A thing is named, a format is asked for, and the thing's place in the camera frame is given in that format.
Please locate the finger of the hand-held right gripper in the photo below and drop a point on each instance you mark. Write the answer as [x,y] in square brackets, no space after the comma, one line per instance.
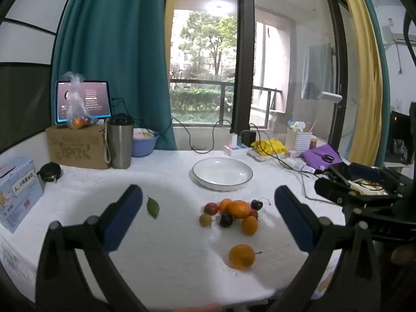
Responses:
[365,171]
[331,190]

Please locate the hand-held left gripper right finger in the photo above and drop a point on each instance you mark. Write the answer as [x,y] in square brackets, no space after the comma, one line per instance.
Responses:
[292,217]

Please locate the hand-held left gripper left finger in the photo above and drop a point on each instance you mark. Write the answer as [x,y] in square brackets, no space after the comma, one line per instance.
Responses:
[125,214]

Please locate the dark cherry with stem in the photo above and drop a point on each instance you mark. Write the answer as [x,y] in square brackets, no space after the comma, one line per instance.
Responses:
[256,204]

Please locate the small red plum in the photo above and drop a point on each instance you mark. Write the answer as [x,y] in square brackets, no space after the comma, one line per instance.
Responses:
[253,214]

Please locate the orange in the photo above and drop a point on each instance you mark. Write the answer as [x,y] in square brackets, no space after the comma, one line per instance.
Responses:
[249,225]
[241,256]
[224,204]

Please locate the deep orange tangerine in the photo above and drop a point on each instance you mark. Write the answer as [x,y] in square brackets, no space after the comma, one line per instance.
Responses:
[239,209]

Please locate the dark plum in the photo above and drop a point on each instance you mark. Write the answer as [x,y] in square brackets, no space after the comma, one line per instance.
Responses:
[226,220]

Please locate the yellow-green plum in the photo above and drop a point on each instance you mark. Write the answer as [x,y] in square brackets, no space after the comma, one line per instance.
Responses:
[205,219]

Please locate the red tomato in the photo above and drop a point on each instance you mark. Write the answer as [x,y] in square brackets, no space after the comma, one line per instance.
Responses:
[211,208]

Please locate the white plate with dark rim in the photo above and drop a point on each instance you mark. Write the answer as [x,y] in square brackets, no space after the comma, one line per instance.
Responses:
[222,173]

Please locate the person's right hand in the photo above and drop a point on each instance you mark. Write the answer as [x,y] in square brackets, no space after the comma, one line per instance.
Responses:
[404,254]

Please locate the green leaf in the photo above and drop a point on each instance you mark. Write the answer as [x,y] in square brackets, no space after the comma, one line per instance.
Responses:
[153,207]

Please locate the black scissors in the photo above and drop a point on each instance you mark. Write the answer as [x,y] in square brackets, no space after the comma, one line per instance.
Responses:
[326,158]

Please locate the white tube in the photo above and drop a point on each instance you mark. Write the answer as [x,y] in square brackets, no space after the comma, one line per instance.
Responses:
[302,166]

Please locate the purple cloth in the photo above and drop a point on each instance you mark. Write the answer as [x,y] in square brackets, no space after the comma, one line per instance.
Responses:
[312,156]

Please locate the white woven basket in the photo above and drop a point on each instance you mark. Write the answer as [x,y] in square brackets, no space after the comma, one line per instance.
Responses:
[299,141]

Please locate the white folded paper stack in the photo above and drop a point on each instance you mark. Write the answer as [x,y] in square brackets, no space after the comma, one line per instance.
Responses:
[260,157]

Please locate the blue plastic bowl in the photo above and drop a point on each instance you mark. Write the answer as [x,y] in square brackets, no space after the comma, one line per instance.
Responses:
[144,146]

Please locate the stainless steel tumbler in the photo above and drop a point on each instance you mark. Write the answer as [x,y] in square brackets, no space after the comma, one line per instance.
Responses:
[119,143]

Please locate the yellow plastic bag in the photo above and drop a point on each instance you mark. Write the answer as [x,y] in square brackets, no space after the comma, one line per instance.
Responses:
[269,146]

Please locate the white desk lamp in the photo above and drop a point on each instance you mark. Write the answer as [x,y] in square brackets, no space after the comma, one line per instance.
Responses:
[330,97]

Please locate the cardboard box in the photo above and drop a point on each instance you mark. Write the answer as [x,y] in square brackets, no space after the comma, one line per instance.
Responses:
[74,148]

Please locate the black round pouch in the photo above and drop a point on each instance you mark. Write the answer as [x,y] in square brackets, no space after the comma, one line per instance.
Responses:
[49,171]

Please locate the white power strip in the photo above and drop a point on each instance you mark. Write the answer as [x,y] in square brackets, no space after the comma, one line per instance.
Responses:
[235,151]

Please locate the black charger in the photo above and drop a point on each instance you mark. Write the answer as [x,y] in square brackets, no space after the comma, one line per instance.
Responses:
[248,139]

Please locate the white plug adapter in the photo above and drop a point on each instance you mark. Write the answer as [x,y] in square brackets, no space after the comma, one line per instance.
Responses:
[234,139]

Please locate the yellow curtain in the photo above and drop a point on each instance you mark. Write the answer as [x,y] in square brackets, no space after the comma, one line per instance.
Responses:
[169,22]
[364,71]

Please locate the blue printed tissue box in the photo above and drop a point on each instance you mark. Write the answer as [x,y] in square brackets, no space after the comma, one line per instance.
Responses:
[18,195]

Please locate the light blue hanging cloth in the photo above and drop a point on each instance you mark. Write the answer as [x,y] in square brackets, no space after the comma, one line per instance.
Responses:
[317,71]

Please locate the tablet screen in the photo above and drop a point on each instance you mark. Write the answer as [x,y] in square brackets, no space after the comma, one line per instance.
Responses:
[97,100]

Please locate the clear plastic bag of fruit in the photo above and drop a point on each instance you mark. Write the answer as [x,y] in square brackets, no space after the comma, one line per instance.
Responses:
[76,104]

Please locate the white air conditioner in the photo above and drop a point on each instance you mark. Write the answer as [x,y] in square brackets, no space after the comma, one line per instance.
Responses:
[399,34]

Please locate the black balcony railing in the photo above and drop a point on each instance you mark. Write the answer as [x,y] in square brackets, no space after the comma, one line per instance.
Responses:
[201,82]

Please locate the black window frame post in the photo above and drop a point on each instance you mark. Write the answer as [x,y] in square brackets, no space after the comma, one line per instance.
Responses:
[243,55]

